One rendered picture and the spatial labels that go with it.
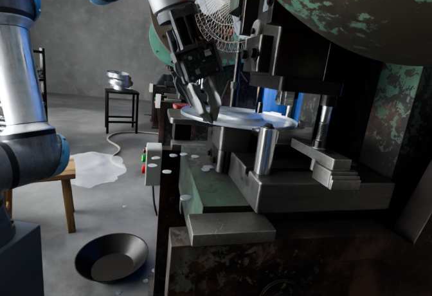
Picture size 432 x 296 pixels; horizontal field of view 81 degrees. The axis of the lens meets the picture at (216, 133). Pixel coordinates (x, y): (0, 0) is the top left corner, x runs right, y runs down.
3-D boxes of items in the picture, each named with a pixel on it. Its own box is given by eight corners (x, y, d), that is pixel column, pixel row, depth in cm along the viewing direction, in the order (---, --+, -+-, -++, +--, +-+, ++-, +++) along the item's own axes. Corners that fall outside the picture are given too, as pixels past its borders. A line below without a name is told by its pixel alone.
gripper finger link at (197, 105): (204, 134, 46) (186, 86, 43) (197, 127, 52) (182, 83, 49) (219, 128, 47) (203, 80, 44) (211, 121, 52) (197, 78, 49)
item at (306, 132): (276, 143, 60) (279, 125, 58) (252, 129, 74) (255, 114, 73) (309, 145, 62) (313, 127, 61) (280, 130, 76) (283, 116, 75)
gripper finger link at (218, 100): (220, 128, 47) (203, 80, 44) (211, 121, 52) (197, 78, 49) (234, 121, 47) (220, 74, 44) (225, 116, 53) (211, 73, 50)
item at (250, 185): (255, 213, 45) (260, 183, 44) (206, 143, 87) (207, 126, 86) (389, 210, 52) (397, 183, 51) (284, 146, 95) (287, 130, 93)
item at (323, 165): (330, 190, 44) (343, 132, 42) (283, 157, 60) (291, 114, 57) (359, 189, 45) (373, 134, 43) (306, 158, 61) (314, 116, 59)
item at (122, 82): (105, 133, 322) (106, 70, 304) (104, 125, 362) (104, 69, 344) (137, 133, 340) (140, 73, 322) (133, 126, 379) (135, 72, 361)
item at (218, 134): (166, 175, 56) (170, 116, 53) (164, 155, 69) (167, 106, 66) (269, 176, 62) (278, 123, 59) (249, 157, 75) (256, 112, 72)
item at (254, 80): (278, 102, 54) (282, 76, 53) (246, 93, 73) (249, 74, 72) (341, 107, 58) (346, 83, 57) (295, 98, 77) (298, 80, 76)
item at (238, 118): (155, 111, 58) (155, 108, 58) (218, 105, 83) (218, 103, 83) (276, 138, 45) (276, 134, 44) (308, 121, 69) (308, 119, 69)
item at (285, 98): (281, 105, 63) (283, 90, 62) (272, 102, 67) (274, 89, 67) (292, 106, 64) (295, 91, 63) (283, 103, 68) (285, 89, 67)
